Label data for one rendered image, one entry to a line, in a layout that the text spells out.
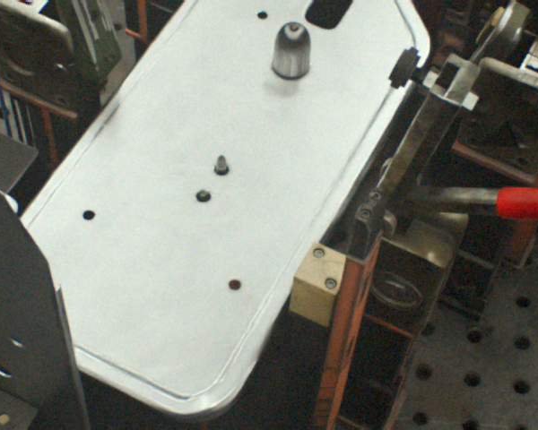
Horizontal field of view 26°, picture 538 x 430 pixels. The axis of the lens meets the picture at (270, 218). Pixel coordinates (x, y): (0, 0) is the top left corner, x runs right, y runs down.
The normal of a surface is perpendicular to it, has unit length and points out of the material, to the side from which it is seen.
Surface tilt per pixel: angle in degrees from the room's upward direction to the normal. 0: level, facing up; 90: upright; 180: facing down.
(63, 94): 90
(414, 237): 0
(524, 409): 0
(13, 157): 0
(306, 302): 90
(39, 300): 90
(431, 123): 90
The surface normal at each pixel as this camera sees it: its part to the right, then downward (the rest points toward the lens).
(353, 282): -0.46, 0.74
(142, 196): 0.05, -0.53
